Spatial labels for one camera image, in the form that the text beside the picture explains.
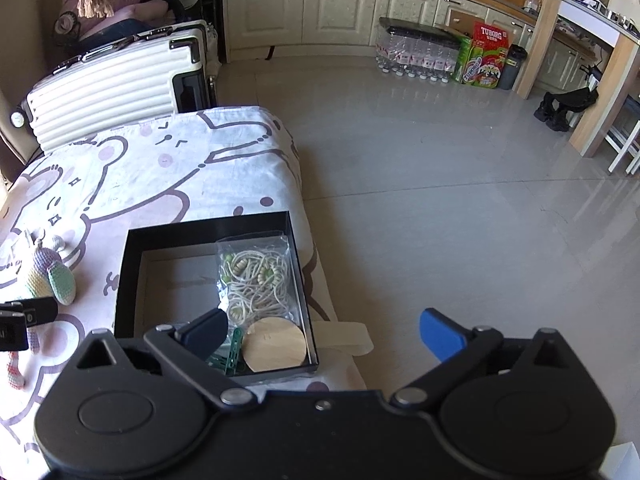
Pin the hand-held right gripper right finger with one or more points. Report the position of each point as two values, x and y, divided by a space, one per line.
440 335

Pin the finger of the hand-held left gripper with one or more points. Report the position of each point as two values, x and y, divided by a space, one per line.
40 310

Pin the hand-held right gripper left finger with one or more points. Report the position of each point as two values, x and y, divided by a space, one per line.
205 332

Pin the green clothespin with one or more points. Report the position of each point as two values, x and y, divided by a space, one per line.
227 355

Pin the round wooden disc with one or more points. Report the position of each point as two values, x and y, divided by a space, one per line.
275 347

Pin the black cardboard box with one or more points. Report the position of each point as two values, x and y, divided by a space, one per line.
150 240

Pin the pastel crochet plush toy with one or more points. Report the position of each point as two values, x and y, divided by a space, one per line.
47 270

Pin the beige board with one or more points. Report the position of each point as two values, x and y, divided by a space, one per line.
345 337

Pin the cartoon bear printed blanket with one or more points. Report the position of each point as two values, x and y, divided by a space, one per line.
165 180

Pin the white ribbed suitcase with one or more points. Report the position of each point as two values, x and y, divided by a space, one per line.
110 90

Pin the black stool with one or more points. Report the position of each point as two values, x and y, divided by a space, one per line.
565 107

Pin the green carton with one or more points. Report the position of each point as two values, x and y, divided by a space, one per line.
480 70

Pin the white chair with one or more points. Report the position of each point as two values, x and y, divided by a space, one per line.
625 135

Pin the grey trash bin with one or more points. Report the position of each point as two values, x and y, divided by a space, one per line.
512 67

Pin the pack of water bottles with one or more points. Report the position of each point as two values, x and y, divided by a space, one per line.
420 55

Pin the dark blue cloth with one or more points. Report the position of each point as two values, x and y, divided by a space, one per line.
115 32

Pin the wooden table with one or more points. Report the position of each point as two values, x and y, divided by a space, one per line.
605 90

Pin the red carton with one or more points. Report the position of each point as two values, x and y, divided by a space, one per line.
490 35

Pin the cream kitchen cabinets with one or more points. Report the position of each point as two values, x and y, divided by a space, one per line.
320 10

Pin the clear plastic bottle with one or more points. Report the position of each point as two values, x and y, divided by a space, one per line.
533 1

